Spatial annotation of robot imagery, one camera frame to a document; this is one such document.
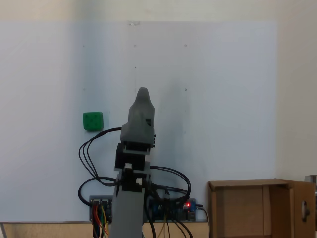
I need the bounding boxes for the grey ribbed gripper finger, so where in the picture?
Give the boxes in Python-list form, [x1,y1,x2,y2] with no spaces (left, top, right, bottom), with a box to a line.
[128,87,156,129]

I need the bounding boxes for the green die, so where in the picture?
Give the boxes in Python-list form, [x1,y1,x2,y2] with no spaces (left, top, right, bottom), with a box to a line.
[82,111,104,131]

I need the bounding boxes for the blue circuit board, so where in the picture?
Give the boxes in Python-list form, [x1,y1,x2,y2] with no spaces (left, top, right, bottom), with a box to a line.
[148,197,199,222]

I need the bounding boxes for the brown cardboard box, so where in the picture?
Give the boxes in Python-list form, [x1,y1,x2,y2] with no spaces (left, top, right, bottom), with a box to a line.
[207,178,316,238]

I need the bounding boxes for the black gripper servo cable bundle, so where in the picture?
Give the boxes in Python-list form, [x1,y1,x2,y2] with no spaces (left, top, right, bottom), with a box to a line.
[78,126,123,187]

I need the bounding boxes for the black arm servo cable bundle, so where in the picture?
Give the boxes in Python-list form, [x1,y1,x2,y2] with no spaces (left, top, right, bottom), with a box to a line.
[148,165,192,199]

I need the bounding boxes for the circuit board with jumper wires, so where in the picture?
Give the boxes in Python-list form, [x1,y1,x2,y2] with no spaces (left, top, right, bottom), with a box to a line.
[89,195,113,222]

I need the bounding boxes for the black cable loop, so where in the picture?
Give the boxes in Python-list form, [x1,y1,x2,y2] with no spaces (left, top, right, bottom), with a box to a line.
[78,178,117,207]

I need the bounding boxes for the coloured jumper wires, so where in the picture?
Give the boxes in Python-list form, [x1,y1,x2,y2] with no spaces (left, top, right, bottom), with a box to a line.
[91,205,110,238]

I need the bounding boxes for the yellow wire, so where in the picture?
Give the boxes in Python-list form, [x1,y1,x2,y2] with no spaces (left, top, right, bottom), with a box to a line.
[159,215,167,238]

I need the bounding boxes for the black USB cable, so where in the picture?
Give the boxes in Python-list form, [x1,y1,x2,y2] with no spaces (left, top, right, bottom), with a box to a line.
[196,204,211,238]

